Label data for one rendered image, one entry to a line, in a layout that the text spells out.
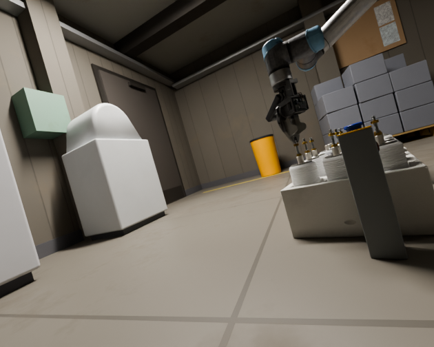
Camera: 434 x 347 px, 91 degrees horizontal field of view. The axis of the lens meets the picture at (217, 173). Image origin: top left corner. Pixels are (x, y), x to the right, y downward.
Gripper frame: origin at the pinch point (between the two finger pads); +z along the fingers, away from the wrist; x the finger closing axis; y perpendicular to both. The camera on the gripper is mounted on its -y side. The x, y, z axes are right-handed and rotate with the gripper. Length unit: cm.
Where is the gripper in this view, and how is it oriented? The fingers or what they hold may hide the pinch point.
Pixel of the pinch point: (293, 140)
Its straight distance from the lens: 84.1
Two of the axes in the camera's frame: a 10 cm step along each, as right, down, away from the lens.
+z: 2.7, 9.6, 0.1
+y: 3.9, -1.0, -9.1
